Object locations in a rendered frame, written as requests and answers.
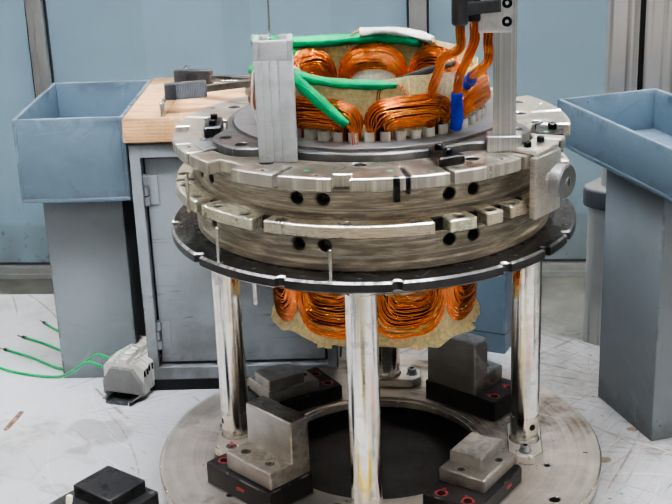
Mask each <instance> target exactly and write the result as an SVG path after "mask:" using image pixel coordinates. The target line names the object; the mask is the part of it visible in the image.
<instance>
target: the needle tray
mask: <svg viewBox="0 0 672 504"><path fill-rule="evenodd" d="M557 108H559V109H560V110H561V111H563V112H564V113H565V114H566V115H567V117H568V118H569V120H570V123H571V128H570V135H564V136H565V148H567V149H569V150H571V151H573V152H575V153H577V154H579V155H581V156H582V157H584V158H586V159H588V160H590V161H592V162H594V163H596V164H598V165H600V166H602V167H604V168H606V169H607V180H606V206H605V231H604V257H603V282H602V308H601V333H600V359H599V384H598V397H600V398H601V399H602V400H603V401H604V402H606V403H607V404H608V405H609V406H610V407H611V408H613V409H614V410H615V411H616V412H617V413H618V414H620V415H621V416H622V417H623V418H624V419H625V420H627V421H628V422H629V423H630V424H631V425H633V426H634V427H635V428H636V429H637V430H638V431H640V432H641V433H642V434H643V435H644V436H645V437H647V438H648V439H649V440H650V441H656V440H662V439H667V438H672V93H669V92H666V91H663V90H661V89H658V88H652V89H643V90H634V91H625V92H616V93H607V94H598V95H589V96H580V97H571V98H562V99H558V100H557Z"/></svg>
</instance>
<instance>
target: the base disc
mask: <svg viewBox="0 0 672 504"><path fill-rule="evenodd" d="M410 366H414V367H416V369H419V370H420V371H421V384H420V385H418V386H415V387H413V388H393V387H380V406H381V407H398V408H408V409H415V410H420V411H425V412H429V413H433V414H436V415H439V416H442V417H444V418H447V419H449V420H451V421H453V422H455V423H457V424H459V425H460V426H462V427H463V428H465V429H466V430H467V431H468V432H469V433H471V432H474V433H478V434H481V435H485V436H488V437H492V438H496V439H500V440H502V450H506V451H507V437H506V425H507V424H508V423H510V412H509V413H508V414H506V415H505V416H503V417H501V418H500V419H498V420H497V421H495V422H491V421H489V420H486V419H483V418H480V417H477V416H474V415H471V414H469V413H466V412H463V411H460V410H457V409H454V408H451V407H449V406H446V405H443V404H440V403H437V402H434V401H431V400H429V399H426V380H427V379H428V356H425V355H410V354H400V367H410ZM319 369H320V370H321V371H323V372H324V373H325V374H327V375H328V376H330V377H331V378H332V379H334V380H335V381H337V382H338V383H340V384H341V385H342V399H340V400H336V401H333V402H330V403H326V404H323V405H319V406H316V407H313V408H309V409H306V410H302V411H299V412H301V413H303V414H305V415H306V416H307V420H308V422H310V421H312V420H315V419H317V418H320V417H322V416H325V415H328V414H332V413H336V412H340V411H345V410H348V390H347V362H346V356H345V357H339V365H338V367H332V368H319ZM539 425H540V430H541V440H542V449H543V460H542V461H540V462H538V463H536V464H534V465H523V464H516V463H514V464H515V465H519V466H521V468H522V477H521V482H520V483H519V484H518V485H517V486H516V487H515V488H514V489H513V490H512V491H511V492H510V493H509V494H508V495H507V496H506V497H505V498H504V499H503V500H502V501H501V502H500V503H499V504H589V502H590V501H591V499H592V498H593V496H594V494H595V492H596V490H597V488H598V485H599V482H600V478H601V471H602V453H601V448H600V444H599V441H598V439H597V436H596V434H595V432H594V431H593V429H592V427H591V426H590V424H589V423H588V422H587V420H586V419H585V418H584V417H583V416H582V415H581V414H580V413H579V412H578V411H577V410H576V409H575V408H574V407H573V406H571V405H570V404H569V403H568V402H567V401H565V400H564V399H562V398H561V397H560V396H558V395H556V394H555V393H553V392H552V391H550V390H548V389H546V388H545V387H543V386H541V385H540V394H539ZM221 431H222V417H221V403H220V391H218V392H217V393H215V394H213V395H211V396H210V397H208V398H207V399H205V400H204V401H202V402H201V403H199V404H198V405H197V406H195V407H194V408H193V409H192V410H191V411H189V412H188V413H187V414H186V415H185V416H184V417H183V418H182V419H181V420H180V421H179V422H178V423H177V425H176V426H175V427H174V428H173V430H172V431H171V432H170V434H169V436H168V437H167V439H166V441H165V443H164V446H163V448H162V451H161V455H160V462H159V472H160V481H161V486H162V490H163V493H164V495H165V498H166V500H167V501H168V503H169V504H247V503H245V502H243V501H241V500H240V499H238V498H236V497H234V496H232V495H231V494H229V493H227V492H225V491H223V490H222V489H220V488H218V487H216V486H214V485H213V484H211V483H209V482H208V474H207V462H208V461H210V460H212V459H214V458H216V457H218V455H216V454H215V446H216V444H217V441H218V438H219V436H220V433H221ZM583 452H588V453H583ZM203 464H204V467H203ZM337 502H348V503H352V501H351V498H349V497H343V496H337V495H333V494H329V493H325V492H322V491H319V490H316V489H314V488H313V493H312V494H310V495H308V496H306V497H304V498H302V499H301V500H299V501H297V502H295V503H293V504H334V503H337ZM383 503H388V504H423V494H420V495H415V496H410V497H403V498H395V499H383Z"/></svg>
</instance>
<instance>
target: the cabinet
mask: <svg viewBox="0 0 672 504"><path fill-rule="evenodd" d="M128 150H129V160H130V171H131V181H132V192H133V203H134V213H135V224H136V234H137V245H138V255H139V266H140V277H141V287H142V298H143V308H144V319H145V329H146V340H147V350H148V357H149V358H151V359H152V360H153V365H154V376H155V380H154V381H155V385H154V386H153V387H152V388H151V389H150V390H190V389H219V376H218V363H217V350H216V336H215V323H214V309H213V296H212V282H211V271H210V270H208V269H206V268H204V267H202V266H200V264H199V263H195V262H193V261H192V260H190V259H189V258H187V257H186V256H185V255H184V254H182V253H181V252H180V250H179V249H178V248H177V247H176V245H175V243H174V241H173V237H172V220H173V218H174V216H175V214H176V213H177V211H178V210H179V209H180V208H181V207H182V206H183V205H184V204H183V203H182V202H181V201H180V200H179V198H178V197H177V195H176V191H175V183H176V175H177V172H178V170H179V168H180V167H181V166H182V164H183V163H184V162H183V161H181V160H180V159H179V158H178V157H177V156H176V154H175V152H174V150H173V142H168V143H132V144H129V145H128ZM256 287H257V303H258V304H257V305H254V301H253V285H252V283H247V282H243V281H241V296H242V311H243V326H244V341H245V357H246V372H247V378H249V377H251V376H254V375H255V371H257V370H261V369H264V368H268V367H272V366H275V365H279V364H283V363H287V362H290V363H292V364H293V365H294V366H295V365H297V364H298V365H300V366H301V367H302V368H315V367H317V368H332V367H338V365H339V357H341V356H342V347H341V346H337V345H332V349H327V348H324V347H322V348H317V346H318V345H317V344H316V343H314V342H312V341H310V340H308V339H306V338H304V337H302V336H300V335H299V334H297V333H295V332H293V331H290V330H281V329H280V328H279V326H277V325H276V323H274V322H273V320H272V317H271V315H272V309H273V306H274V305H275V304H274V298H273V290H272V287H267V286H261V285H256ZM160 354H162V363H161V361H160Z"/></svg>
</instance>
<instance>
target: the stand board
mask: <svg viewBox="0 0 672 504"><path fill-rule="evenodd" d="M170 82H174V77H171V78H154V79H153V80H152V81H151V83H150V84H149V85H148V87H147V88H146V89H145V91H144V92H143V93H142V94H141V96H140V97H139V98H138V100H137V101H136V102H135V104H134V105H133V106H132V108H131V109H130V110H129V111H128V113H127V114H126V115H125V117H124V118H123V119H122V131H123V141H124V143H125V144H132V143H168V142H173V140H172V134H173V133H176V126H177V125H178V124H179V123H180V122H181V121H182V120H183V119H185V118H187V117H188V116H190V115H191V114H193V113H195V112H197V111H199V110H201V109H204V108H206V107H209V106H211V105H214V104H217V103H220V102H223V101H225V102H227V100H230V99H233V98H237V97H241V96H245V88H246V87H245V88H237V89H229V90H221V91H213V92H207V97H202V98H190V99H179V100H176V101H175V102H174V104H173V105H172V107H171V109H170V110H169V112H168V113H167V115H166V116H165V117H160V106H159V103H160V101H161V100H162V98H163V97H164V95H165V94H164V83H170Z"/></svg>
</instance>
